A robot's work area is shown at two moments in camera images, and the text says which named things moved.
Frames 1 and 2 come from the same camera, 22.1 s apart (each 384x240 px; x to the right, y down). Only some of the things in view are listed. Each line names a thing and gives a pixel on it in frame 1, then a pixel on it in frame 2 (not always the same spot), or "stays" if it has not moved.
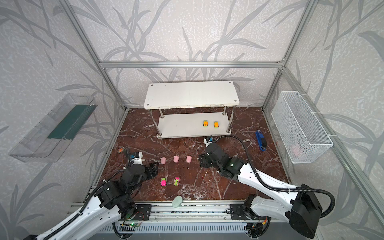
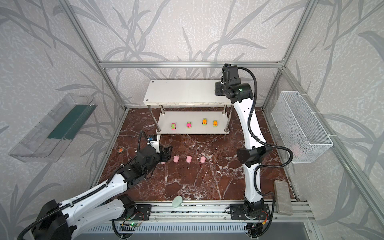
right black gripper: x=204 y=159 -> x=221 y=90
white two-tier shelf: x=191 y=109 stays
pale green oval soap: x=177 y=201 stays
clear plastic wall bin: x=51 y=136 stays
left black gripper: x=150 y=169 -> x=163 y=153
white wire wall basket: x=303 y=139 stays
